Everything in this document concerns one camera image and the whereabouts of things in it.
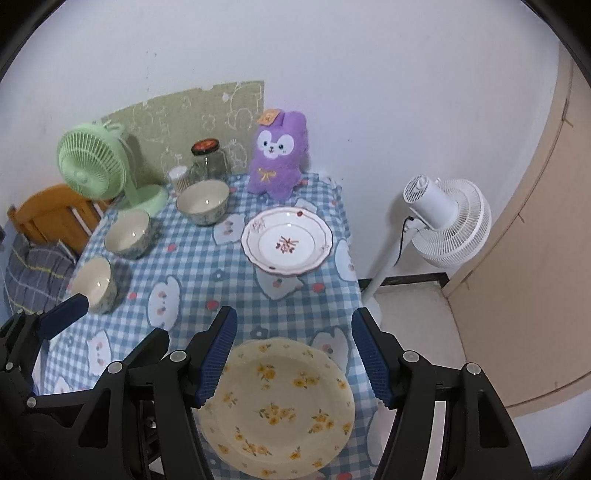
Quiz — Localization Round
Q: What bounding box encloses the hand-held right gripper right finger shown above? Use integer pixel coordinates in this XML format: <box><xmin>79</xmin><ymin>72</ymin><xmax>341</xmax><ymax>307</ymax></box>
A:
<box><xmin>351</xmin><ymin>307</ymin><xmax>534</xmax><ymax>480</ymax></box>

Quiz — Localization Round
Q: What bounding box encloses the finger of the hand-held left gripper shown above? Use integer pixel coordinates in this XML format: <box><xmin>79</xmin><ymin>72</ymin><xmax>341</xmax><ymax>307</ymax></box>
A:
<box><xmin>25</xmin><ymin>329</ymin><xmax>171</xmax><ymax>411</ymax></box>
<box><xmin>0</xmin><ymin>293</ymin><xmax>89</xmax><ymax>398</ymax></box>

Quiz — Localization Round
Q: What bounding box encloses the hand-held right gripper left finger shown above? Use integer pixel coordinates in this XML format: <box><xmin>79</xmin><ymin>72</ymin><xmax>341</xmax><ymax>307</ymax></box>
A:
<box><xmin>55</xmin><ymin>306</ymin><xmax>239</xmax><ymax>480</ymax></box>

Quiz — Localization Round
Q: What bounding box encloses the large yellow floral plate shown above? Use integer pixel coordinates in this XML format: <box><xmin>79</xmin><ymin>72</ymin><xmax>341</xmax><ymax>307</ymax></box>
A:
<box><xmin>198</xmin><ymin>337</ymin><xmax>356</xmax><ymax>480</ymax></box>

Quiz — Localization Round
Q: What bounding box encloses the white red floral plate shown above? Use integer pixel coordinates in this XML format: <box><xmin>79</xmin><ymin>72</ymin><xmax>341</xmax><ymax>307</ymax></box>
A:
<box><xmin>240</xmin><ymin>207</ymin><xmax>334</xmax><ymax>278</ymax></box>

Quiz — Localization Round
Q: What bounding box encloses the grey plaid bedding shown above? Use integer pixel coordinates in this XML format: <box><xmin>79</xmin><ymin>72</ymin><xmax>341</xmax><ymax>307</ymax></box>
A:
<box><xmin>4</xmin><ymin>233</ymin><xmax>77</xmax><ymax>315</ymax></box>

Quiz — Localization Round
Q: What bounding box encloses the blue checked printed tablecloth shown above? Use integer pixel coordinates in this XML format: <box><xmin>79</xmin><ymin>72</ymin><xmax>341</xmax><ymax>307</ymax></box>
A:
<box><xmin>34</xmin><ymin>173</ymin><xmax>398</xmax><ymax>480</ymax></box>

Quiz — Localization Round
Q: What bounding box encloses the green desk fan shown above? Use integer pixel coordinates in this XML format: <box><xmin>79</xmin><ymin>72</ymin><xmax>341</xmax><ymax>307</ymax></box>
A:
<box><xmin>57</xmin><ymin>121</ymin><xmax>169</xmax><ymax>212</ymax></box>

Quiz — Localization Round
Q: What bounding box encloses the white standing fan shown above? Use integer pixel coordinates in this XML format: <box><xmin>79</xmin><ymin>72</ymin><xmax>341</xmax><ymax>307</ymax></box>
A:
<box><xmin>361</xmin><ymin>174</ymin><xmax>492</xmax><ymax>309</ymax></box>

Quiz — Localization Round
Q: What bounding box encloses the large blue floral ceramic bowl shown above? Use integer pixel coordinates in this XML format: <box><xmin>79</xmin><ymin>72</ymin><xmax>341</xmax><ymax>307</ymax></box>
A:
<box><xmin>176</xmin><ymin>180</ymin><xmax>230</xmax><ymax>226</ymax></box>

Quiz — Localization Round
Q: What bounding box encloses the beige door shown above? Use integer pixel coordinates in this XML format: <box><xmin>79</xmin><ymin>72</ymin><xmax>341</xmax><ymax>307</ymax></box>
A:
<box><xmin>441</xmin><ymin>41</ymin><xmax>591</xmax><ymax>411</ymax></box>

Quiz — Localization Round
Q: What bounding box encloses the glass jar with dark lid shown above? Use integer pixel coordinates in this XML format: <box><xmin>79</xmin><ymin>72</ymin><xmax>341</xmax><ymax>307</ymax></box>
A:
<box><xmin>190</xmin><ymin>138</ymin><xmax>230</xmax><ymax>183</ymax></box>

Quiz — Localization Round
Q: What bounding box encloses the purple plush toy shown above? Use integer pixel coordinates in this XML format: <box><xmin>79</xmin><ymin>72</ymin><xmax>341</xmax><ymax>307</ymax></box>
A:
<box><xmin>247</xmin><ymin>108</ymin><xmax>310</xmax><ymax>200</ymax></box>

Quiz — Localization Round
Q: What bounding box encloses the black fan cable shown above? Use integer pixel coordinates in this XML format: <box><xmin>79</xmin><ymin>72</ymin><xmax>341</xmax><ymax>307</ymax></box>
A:
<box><xmin>394</xmin><ymin>215</ymin><xmax>415</xmax><ymax>267</ymax></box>

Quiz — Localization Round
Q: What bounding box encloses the green patterned wall mat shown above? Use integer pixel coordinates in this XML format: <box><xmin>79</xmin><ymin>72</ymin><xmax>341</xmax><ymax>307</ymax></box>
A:
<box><xmin>99</xmin><ymin>80</ymin><xmax>265</xmax><ymax>185</ymax></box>

